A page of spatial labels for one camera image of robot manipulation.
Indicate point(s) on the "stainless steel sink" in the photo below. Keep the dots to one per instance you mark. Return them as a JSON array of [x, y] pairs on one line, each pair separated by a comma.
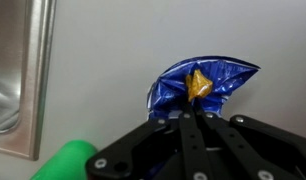
[[29, 83]]

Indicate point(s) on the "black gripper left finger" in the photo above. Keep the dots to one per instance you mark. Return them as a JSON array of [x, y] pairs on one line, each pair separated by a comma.
[[189, 143]]

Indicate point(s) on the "blue snack packet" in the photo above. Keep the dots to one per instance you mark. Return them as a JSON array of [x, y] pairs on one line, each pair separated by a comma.
[[173, 90]]

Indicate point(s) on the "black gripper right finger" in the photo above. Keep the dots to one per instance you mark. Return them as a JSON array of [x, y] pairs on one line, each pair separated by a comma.
[[246, 146]]

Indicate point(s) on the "green plastic cup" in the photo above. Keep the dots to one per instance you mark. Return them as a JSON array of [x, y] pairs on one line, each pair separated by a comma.
[[66, 161]]

